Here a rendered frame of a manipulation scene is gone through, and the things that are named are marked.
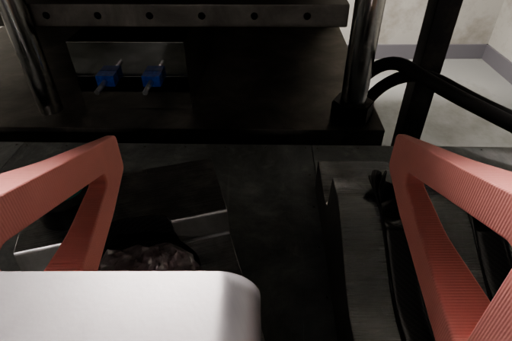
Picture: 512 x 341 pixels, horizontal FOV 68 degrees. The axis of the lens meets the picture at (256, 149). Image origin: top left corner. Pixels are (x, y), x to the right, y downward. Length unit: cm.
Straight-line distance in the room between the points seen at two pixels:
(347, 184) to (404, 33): 287
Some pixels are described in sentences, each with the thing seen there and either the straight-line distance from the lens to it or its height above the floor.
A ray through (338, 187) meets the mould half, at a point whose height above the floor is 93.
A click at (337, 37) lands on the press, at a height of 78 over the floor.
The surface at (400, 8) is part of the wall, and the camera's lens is 327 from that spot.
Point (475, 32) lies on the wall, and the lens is 358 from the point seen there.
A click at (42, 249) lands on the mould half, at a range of 54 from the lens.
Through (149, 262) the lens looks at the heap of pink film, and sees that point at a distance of 49.
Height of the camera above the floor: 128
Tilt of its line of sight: 37 degrees down
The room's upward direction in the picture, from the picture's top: straight up
